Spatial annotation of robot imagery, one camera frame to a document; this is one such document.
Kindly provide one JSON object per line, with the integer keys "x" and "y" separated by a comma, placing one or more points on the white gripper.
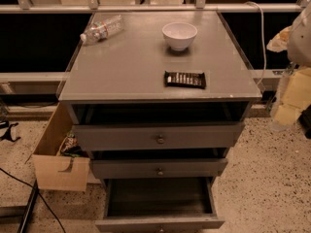
{"x": 300, "y": 43}

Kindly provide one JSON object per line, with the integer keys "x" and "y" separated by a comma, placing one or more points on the grey bottom drawer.
{"x": 159, "y": 206}

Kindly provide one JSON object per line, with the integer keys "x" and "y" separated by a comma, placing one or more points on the grey drawer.
{"x": 156, "y": 137}
{"x": 159, "y": 206}
{"x": 157, "y": 168}

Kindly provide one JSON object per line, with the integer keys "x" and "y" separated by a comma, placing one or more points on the grey top drawer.
{"x": 156, "y": 137}

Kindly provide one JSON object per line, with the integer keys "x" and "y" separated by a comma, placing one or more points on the grey drawer cabinet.
{"x": 121, "y": 82}

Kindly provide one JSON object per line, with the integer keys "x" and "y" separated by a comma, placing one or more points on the grey middle drawer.
{"x": 157, "y": 168}

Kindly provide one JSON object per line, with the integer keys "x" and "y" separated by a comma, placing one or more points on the dark chocolate bar wrapper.
{"x": 184, "y": 79}

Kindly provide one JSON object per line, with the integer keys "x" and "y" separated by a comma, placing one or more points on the white bowl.
{"x": 179, "y": 35}

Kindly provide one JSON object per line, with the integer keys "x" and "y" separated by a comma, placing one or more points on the clear plastic water bottle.
{"x": 103, "y": 29}

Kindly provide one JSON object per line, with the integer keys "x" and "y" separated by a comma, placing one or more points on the snack bag in box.
{"x": 70, "y": 146}

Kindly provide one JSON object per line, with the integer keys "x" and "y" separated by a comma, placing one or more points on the cardboard box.
{"x": 52, "y": 170}

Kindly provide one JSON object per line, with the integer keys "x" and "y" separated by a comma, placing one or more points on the black clamp on floor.
{"x": 8, "y": 134}

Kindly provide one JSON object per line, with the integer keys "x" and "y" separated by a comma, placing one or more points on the black floor strip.
{"x": 27, "y": 214}

